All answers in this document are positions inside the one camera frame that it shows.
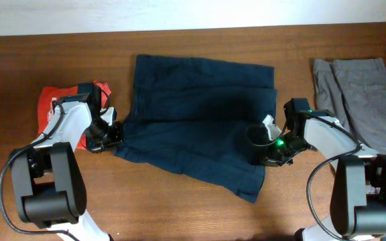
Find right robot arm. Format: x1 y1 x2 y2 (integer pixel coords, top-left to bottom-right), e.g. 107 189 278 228
245 98 386 240

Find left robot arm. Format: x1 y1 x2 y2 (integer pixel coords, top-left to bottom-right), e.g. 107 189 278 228
0 82 123 240

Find folded red printed t-shirt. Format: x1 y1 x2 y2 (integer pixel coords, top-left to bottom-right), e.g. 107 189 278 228
32 82 111 151

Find navy blue shorts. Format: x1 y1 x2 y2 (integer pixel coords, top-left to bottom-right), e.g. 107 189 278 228
114 54 277 203

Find grey shorts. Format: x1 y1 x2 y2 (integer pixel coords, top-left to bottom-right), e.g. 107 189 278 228
313 58 386 154

